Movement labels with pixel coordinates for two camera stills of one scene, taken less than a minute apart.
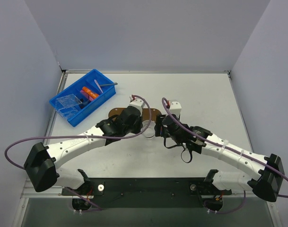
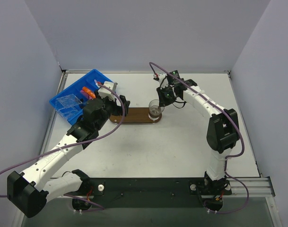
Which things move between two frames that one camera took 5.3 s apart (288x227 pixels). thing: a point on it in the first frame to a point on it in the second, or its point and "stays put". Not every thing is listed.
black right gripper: (159, 127) to (163, 97)
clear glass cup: (150, 132) to (154, 109)
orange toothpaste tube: (93, 95) stays put
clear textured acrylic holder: (66, 105) stays put
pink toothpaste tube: (85, 94) stays put
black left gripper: (138, 125) to (121, 106)
